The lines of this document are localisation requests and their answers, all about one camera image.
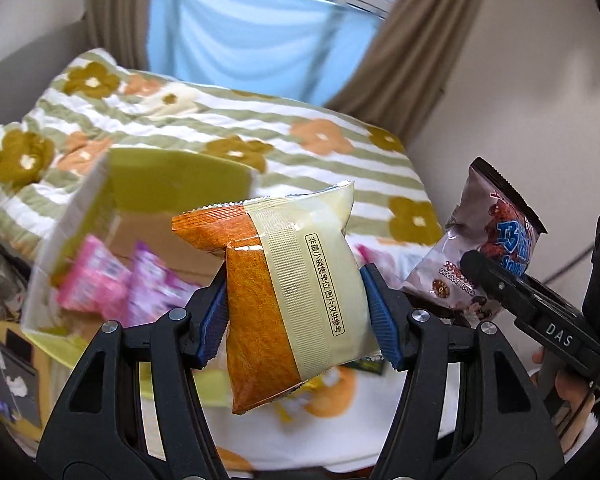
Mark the dark printed card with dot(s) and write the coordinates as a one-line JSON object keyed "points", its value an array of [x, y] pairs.
{"points": [[10, 385]]}

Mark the blue curtain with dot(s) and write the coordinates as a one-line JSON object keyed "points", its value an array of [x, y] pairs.
{"points": [[260, 35]]}

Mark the purple snack packet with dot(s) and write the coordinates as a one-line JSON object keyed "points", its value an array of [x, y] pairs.
{"points": [[157, 285]]}

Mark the person's right hand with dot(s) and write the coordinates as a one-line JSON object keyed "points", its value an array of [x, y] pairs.
{"points": [[570, 385]]}

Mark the brown curtain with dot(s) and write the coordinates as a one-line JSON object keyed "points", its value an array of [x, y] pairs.
{"points": [[122, 10], [410, 75]]}

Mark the floral striped blanket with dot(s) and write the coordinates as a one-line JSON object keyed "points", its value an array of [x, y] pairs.
{"points": [[290, 160]]}

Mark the orange and cream snack packet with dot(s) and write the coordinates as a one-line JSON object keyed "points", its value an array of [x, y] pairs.
{"points": [[280, 285]]}

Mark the cardboard box with green flaps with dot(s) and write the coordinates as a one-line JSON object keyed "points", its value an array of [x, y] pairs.
{"points": [[170, 180]]}

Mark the yellow snack packet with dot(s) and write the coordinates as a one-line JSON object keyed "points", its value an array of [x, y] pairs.
{"points": [[295, 400]]}

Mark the brown chocolate snack packet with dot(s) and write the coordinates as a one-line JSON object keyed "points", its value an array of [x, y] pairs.
{"points": [[475, 220]]}

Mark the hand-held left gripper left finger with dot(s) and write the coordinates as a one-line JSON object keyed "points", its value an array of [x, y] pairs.
{"points": [[214, 312]]}

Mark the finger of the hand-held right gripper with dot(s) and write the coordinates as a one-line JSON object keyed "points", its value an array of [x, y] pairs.
{"points": [[495, 280]]}

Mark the small dark green packet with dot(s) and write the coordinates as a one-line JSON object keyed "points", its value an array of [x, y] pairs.
{"points": [[367, 365]]}

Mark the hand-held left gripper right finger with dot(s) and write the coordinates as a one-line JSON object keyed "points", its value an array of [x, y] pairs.
{"points": [[380, 310]]}

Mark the pink snack packet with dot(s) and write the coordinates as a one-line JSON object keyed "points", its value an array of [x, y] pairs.
{"points": [[375, 262], [92, 272]]}

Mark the white fruit-print sheet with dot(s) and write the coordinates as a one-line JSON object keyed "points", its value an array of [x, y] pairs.
{"points": [[430, 410]]}

